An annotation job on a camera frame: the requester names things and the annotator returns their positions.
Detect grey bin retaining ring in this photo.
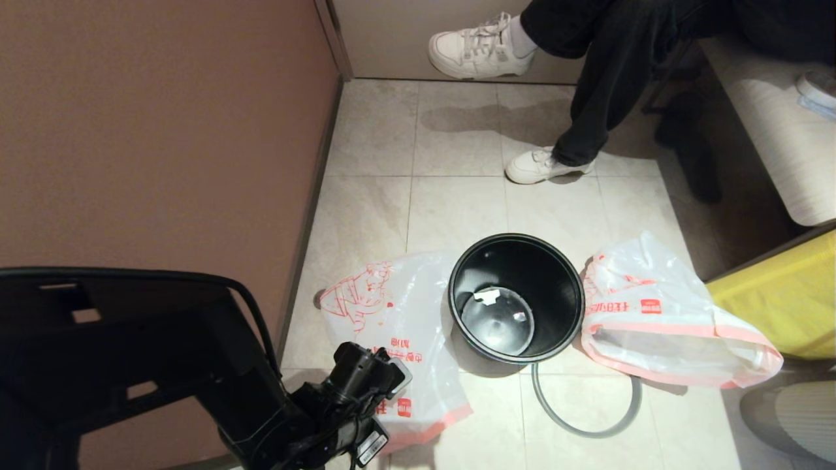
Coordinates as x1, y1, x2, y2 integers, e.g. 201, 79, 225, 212
531, 362, 643, 439

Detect used white pink-rimmed trash bag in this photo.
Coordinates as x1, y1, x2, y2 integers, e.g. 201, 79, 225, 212
580, 230, 784, 390

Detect white red plastic bag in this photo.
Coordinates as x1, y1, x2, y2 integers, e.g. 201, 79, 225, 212
319, 251, 474, 456

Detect black round trash bin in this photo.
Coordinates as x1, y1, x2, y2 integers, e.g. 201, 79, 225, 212
448, 233, 586, 365

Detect yellow plastic bag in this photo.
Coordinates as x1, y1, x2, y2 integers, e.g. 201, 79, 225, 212
705, 228, 836, 362

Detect plain white sneaker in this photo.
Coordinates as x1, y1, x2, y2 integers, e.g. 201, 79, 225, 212
505, 147, 595, 185

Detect white sneaker with grey laces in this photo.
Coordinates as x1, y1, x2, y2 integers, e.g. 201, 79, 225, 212
428, 12, 538, 81

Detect white sock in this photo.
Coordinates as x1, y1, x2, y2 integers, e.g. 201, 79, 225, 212
508, 16, 538, 59

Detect black bench leg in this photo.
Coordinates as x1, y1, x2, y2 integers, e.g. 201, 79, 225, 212
655, 91, 723, 205

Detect black trousers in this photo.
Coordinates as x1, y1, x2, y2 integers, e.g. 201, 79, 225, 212
521, 0, 836, 168

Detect grey ribbed rounded object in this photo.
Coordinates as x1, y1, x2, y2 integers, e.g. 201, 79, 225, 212
739, 381, 836, 465

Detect beige upholstered bench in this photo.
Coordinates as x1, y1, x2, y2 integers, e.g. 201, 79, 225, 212
696, 36, 836, 228

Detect white round object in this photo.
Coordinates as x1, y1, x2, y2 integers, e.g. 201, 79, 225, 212
795, 70, 836, 110

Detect grey-brown door frame post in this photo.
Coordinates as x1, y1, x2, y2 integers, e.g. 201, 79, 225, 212
313, 0, 355, 82

